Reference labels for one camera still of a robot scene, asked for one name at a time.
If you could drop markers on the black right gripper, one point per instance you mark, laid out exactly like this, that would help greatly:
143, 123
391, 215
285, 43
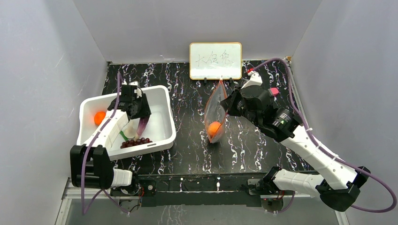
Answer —
232, 103

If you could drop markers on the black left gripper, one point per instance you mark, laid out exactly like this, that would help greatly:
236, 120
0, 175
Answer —
145, 111

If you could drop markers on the clear zip top bag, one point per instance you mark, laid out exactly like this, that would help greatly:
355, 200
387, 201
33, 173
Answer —
215, 112

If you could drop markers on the orange toy fruit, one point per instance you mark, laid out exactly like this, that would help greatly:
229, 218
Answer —
213, 128

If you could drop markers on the orange toy tangerine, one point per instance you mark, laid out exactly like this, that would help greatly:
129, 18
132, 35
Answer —
99, 117

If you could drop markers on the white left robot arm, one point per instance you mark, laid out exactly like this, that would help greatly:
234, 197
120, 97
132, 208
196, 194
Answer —
123, 125

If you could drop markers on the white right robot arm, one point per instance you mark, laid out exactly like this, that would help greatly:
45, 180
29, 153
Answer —
337, 185

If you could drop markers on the white toy mushroom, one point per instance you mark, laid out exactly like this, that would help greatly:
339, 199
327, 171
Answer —
129, 130

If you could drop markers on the white plastic bin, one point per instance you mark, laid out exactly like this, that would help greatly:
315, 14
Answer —
160, 128

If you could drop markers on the dark red grape bunch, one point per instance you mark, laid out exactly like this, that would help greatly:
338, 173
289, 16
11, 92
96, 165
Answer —
132, 142

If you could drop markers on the pink whiteboard eraser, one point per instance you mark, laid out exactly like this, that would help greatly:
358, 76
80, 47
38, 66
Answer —
273, 91

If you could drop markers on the small whiteboard with writing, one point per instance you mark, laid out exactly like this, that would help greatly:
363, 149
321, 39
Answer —
215, 61

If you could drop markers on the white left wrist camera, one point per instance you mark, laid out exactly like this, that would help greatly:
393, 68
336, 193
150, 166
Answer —
134, 83

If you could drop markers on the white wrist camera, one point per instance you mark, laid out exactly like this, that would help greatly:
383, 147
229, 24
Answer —
255, 79
134, 83

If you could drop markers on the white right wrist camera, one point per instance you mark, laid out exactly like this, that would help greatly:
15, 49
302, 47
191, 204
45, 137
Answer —
255, 79

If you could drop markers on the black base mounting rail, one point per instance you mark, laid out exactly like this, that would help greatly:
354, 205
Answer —
197, 189

